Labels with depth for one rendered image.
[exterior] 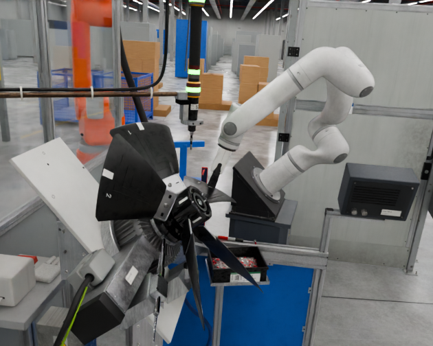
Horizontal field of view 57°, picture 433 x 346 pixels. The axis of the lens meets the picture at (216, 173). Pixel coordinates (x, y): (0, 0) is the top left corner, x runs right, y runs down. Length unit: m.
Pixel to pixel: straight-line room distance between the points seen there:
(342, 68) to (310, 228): 2.08
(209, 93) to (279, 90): 9.06
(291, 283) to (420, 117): 1.81
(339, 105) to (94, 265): 1.06
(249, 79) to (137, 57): 2.49
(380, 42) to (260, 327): 2.06
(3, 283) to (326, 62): 1.24
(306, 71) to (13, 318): 1.20
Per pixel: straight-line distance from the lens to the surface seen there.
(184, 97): 1.20
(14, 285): 1.41
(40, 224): 1.91
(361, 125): 3.12
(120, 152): 1.02
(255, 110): 1.35
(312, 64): 1.38
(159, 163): 1.28
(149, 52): 9.10
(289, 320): 1.98
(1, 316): 1.43
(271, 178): 1.84
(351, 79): 1.45
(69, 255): 1.32
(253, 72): 8.69
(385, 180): 1.63
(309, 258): 1.78
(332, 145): 1.74
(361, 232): 3.41
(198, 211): 1.16
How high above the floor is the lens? 1.69
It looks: 18 degrees down
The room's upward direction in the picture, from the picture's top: 4 degrees clockwise
